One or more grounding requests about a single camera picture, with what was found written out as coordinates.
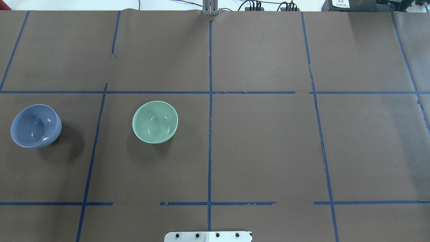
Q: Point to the blue bowl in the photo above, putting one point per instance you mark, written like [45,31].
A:
[36,126]

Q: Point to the green bowl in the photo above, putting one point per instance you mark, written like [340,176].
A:
[155,122]

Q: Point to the brown paper table cover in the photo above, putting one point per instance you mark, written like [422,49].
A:
[302,126]

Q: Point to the black connector block left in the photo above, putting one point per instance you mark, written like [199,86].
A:
[254,6]

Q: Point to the black connector block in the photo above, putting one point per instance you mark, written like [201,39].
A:
[254,6]
[288,7]

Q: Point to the metal plate with bolts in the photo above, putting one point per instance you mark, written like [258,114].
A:
[209,236]

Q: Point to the black connector block right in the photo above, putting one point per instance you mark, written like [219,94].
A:
[288,7]

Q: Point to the black box with label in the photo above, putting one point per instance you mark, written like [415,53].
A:
[354,6]

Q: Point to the grey metal bracket post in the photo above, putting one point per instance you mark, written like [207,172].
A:
[210,7]

